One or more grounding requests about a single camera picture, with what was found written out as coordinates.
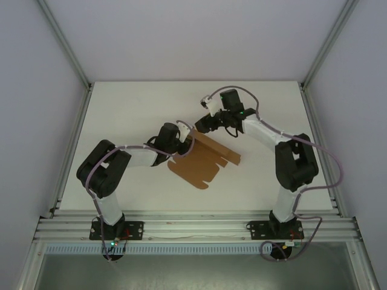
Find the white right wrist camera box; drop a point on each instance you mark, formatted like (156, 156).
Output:
(211, 105)

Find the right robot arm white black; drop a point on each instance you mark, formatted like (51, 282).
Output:
(287, 202)

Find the aluminium mounting rail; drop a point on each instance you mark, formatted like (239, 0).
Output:
(196, 225)

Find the brown cardboard box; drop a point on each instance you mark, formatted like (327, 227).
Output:
(196, 163)

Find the grey metal sheet panel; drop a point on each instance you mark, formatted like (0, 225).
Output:
(193, 272)

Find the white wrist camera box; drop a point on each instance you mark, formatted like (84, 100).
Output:
(211, 105)
(184, 130)

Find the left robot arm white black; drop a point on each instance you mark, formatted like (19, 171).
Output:
(110, 208)

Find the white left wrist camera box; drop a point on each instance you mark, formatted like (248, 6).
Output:
(184, 130)

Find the aluminium table side rail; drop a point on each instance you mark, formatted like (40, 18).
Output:
(78, 121)
(311, 121)

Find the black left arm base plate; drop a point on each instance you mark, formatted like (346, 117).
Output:
(136, 230)

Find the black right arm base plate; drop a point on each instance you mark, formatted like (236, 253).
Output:
(257, 229)

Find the aluminium frame post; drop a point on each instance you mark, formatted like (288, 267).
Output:
(63, 42)
(329, 42)

